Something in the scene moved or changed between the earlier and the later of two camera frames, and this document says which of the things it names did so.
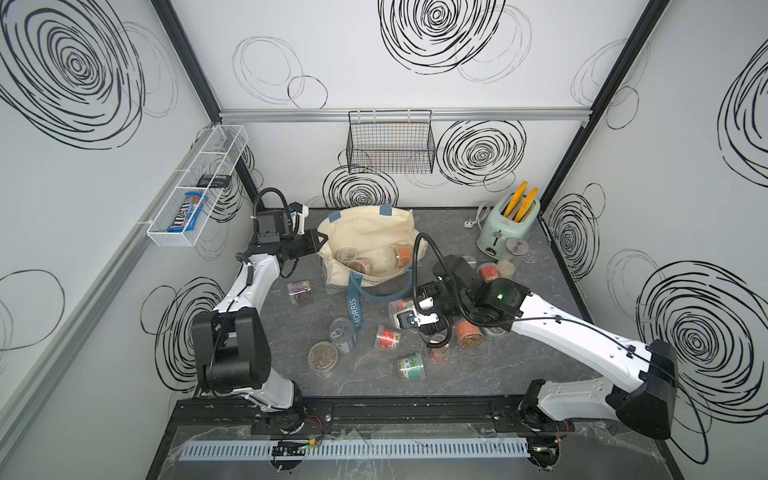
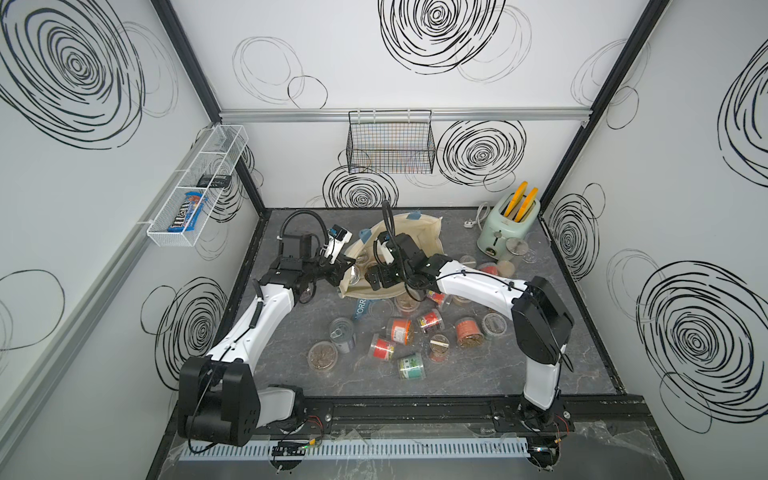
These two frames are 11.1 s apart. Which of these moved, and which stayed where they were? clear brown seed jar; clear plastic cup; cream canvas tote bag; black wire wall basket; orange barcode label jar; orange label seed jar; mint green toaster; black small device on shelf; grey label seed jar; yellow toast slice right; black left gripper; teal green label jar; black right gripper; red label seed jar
Moved: orange barcode label jar; black right gripper; black left gripper; cream canvas tote bag; red label seed jar
Stayed: clear brown seed jar; yellow toast slice right; orange label seed jar; mint green toaster; black small device on shelf; clear plastic cup; grey label seed jar; black wire wall basket; teal green label jar
